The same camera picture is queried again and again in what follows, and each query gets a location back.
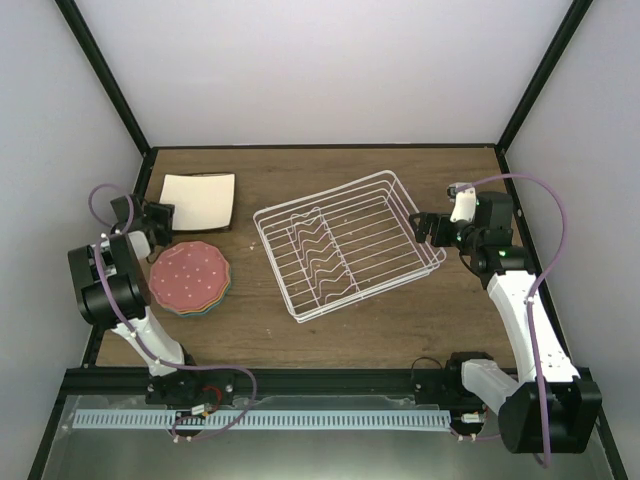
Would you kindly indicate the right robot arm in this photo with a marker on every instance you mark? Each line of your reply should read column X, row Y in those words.
column 547, row 407

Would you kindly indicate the pink polka dot plate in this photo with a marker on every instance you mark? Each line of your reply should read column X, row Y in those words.
column 188, row 275

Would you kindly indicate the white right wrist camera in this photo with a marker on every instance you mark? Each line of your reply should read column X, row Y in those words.
column 463, row 196

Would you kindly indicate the black front mounting rail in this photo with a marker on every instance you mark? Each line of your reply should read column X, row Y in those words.
column 440, row 386

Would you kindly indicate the yellow polka dot plate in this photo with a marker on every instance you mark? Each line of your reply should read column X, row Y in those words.
column 226, row 288

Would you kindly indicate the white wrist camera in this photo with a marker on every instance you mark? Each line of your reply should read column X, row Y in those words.
column 139, row 242
column 463, row 196

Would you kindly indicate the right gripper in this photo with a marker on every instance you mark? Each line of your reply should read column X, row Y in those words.
column 440, row 220

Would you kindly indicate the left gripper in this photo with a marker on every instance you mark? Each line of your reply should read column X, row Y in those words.
column 165, row 212

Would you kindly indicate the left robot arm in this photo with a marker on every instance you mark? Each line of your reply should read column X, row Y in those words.
column 111, row 290

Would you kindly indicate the light blue slotted cable duct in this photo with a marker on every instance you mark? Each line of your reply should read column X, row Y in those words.
column 401, row 420

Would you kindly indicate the cream square plate black rim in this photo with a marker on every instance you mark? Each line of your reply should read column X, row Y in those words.
column 200, row 200

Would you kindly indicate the white wire dish rack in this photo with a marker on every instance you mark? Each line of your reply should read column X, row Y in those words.
column 344, row 245

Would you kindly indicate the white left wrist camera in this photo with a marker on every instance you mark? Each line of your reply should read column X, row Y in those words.
column 139, row 242

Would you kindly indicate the blue polka dot plate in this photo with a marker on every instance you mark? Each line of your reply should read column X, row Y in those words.
column 204, row 310

